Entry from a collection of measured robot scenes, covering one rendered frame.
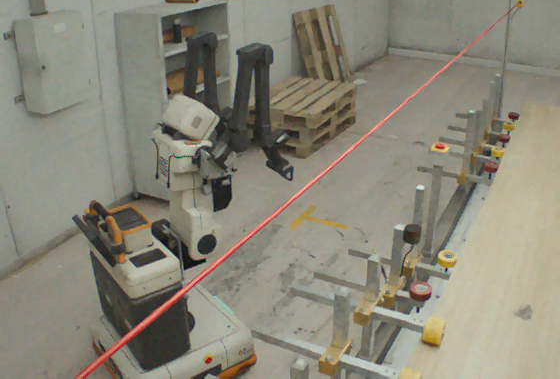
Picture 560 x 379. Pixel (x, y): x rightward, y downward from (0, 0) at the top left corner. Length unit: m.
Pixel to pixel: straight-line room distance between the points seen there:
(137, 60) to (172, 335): 2.32
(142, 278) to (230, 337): 0.64
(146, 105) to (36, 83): 0.99
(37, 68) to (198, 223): 1.61
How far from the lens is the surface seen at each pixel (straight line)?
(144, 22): 4.09
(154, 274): 2.31
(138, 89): 4.28
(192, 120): 2.33
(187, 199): 2.48
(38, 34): 3.57
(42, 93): 3.63
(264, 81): 2.31
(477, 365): 1.74
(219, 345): 2.69
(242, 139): 2.29
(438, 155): 2.33
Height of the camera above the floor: 2.06
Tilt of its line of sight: 24 degrees down
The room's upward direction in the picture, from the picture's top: 1 degrees counter-clockwise
